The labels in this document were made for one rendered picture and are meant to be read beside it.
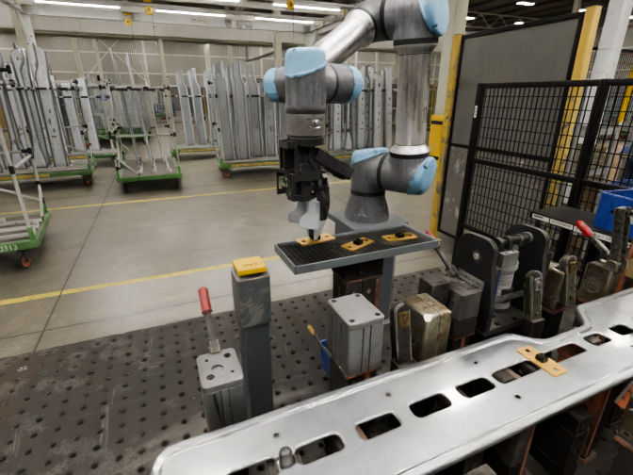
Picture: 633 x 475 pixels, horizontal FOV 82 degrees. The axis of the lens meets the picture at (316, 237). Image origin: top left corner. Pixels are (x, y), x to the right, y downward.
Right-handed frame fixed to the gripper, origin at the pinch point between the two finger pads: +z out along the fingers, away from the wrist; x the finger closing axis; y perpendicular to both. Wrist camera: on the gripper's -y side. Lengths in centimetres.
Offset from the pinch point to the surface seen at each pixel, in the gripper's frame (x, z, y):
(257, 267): -0.6, 5.2, 13.6
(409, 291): -33, 51, -68
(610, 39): -144, -83, -459
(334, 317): 14.3, 11.9, 4.6
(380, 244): 3.3, 5.2, -15.8
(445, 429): 37.7, 21.2, -0.5
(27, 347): -196, 121, 93
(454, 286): 16.9, 13.5, -27.1
